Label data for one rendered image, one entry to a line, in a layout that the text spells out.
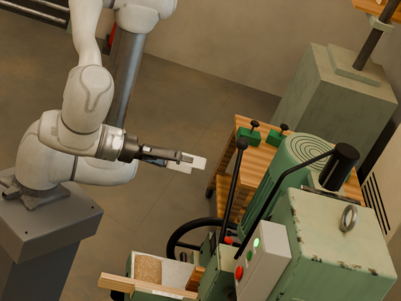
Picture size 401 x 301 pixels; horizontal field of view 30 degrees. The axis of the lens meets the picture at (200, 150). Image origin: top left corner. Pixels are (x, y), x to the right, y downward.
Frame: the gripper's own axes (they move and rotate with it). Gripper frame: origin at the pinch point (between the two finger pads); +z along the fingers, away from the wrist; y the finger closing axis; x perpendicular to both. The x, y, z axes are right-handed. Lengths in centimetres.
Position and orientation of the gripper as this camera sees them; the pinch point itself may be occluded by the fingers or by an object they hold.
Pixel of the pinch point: (194, 165)
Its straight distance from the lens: 197.8
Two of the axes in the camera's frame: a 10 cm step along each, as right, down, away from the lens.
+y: 2.7, -1.0, -9.6
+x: 2.1, -9.6, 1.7
